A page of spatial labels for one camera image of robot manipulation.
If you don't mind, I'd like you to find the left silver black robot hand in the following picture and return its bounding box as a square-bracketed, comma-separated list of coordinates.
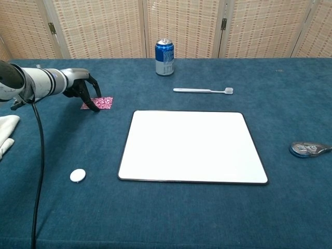
[62, 68, 102, 113]

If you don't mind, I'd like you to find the pink patterned paper piece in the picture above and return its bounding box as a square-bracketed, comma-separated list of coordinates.
[79, 96, 114, 110]

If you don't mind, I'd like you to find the white ball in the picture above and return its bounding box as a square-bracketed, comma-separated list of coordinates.
[70, 168, 87, 184]

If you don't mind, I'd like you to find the white rectangular board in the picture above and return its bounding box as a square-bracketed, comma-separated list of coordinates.
[117, 110, 269, 185]

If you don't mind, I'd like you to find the woven bamboo folding screen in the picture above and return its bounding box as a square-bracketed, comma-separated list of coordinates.
[0, 0, 332, 64]

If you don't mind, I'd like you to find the white cloth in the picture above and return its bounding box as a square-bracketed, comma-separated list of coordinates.
[0, 114, 21, 161]

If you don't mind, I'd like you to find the blue silver soda can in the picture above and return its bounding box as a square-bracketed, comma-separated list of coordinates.
[155, 38, 175, 77]

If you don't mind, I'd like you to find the white toothbrush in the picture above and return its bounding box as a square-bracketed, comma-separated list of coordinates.
[173, 87, 233, 95]

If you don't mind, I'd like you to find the blue tablecloth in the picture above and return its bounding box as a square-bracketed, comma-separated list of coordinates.
[0, 57, 332, 249]

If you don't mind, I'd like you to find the blue grey correction tape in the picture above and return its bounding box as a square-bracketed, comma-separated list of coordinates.
[288, 141, 332, 158]

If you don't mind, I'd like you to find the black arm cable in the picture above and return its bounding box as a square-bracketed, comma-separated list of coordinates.
[30, 100, 46, 249]

